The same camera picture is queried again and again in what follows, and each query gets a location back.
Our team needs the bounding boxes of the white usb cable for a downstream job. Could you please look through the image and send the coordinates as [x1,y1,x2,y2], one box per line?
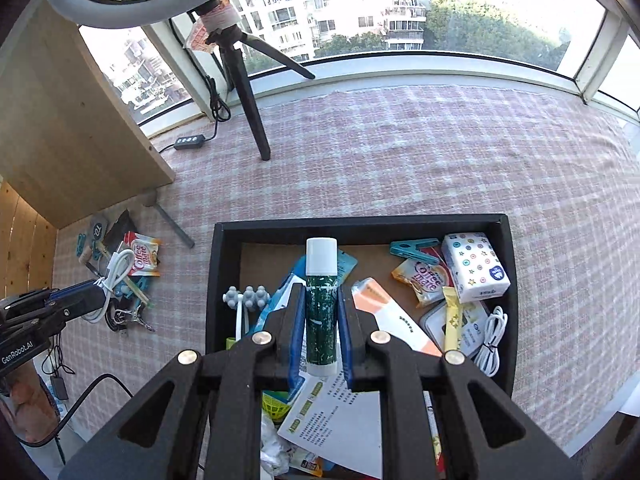
[81,248,137,323]

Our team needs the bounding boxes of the yellow plastic shuttlecock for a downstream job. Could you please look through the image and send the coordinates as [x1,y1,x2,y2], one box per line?
[262,390,291,422]

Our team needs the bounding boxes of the green white glue stick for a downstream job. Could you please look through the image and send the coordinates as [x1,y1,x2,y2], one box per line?
[305,237,338,377]

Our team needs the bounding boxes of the teal clothespin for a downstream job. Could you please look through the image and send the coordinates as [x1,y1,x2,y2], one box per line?
[390,238,439,266]
[76,233,87,258]

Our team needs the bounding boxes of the chopsticks in paper sleeve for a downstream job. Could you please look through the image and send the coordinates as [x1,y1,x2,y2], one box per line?
[96,242,151,307]

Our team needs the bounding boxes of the grey round-logo sachet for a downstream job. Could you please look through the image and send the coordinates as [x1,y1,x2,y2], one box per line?
[88,214,110,245]

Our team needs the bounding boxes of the red white coffee sachet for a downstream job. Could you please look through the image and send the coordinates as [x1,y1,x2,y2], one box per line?
[124,231,162,278]

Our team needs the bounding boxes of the black foil pouch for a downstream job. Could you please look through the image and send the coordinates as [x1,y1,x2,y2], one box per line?
[102,209,138,254]

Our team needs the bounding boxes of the yellow stick sachet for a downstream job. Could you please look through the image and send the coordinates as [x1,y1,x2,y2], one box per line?
[442,286,463,352]

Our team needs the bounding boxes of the metal spoon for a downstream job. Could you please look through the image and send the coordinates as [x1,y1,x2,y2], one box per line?
[139,190,195,249]

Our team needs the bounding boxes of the grey massage roller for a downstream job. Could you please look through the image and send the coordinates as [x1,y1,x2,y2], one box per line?
[222,285,271,340]

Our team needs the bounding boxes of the white paper receipt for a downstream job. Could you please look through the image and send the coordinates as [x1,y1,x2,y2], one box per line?
[278,373,382,479]

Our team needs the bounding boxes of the white orange tube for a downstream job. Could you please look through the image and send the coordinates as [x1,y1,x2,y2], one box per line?
[352,278,442,358]

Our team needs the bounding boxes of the white patterned tissue pack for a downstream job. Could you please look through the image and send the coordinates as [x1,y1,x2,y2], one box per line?
[440,232,511,304]

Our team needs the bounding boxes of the black storage tray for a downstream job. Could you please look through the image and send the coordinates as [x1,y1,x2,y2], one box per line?
[205,214,518,398]

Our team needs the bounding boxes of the pink checked tablecloth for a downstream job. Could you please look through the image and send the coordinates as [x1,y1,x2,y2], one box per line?
[62,86,639,446]

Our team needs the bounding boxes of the black cables beside table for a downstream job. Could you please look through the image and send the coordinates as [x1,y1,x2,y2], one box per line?
[14,331,134,449]

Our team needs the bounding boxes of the ring light black cable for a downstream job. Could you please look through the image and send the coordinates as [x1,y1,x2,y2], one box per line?
[157,74,234,154]

